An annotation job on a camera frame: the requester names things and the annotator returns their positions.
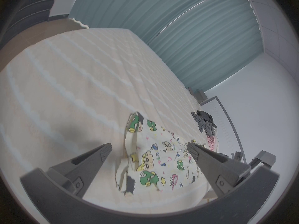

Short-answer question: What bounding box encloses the white printed pyjama top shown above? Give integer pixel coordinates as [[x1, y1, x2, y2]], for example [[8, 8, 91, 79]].
[[115, 112, 216, 196]]

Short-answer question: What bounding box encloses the pile of clothes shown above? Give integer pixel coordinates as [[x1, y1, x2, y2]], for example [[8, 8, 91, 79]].
[[191, 110, 219, 152]]

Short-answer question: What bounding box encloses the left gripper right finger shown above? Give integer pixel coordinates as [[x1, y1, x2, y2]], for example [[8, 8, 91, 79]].
[[187, 142, 251, 194]]

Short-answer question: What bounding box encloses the blue-green curtain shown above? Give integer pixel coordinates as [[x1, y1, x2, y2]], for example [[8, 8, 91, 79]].
[[69, 0, 265, 94]]

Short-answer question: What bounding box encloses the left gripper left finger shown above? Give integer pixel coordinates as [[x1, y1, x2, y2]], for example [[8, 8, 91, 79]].
[[48, 143, 112, 198]]

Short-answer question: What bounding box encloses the bed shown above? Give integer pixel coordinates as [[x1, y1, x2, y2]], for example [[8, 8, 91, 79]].
[[0, 18, 246, 215]]

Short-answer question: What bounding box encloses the dark grey wardrobe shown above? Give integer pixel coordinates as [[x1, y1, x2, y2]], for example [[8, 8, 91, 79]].
[[0, 0, 61, 44]]

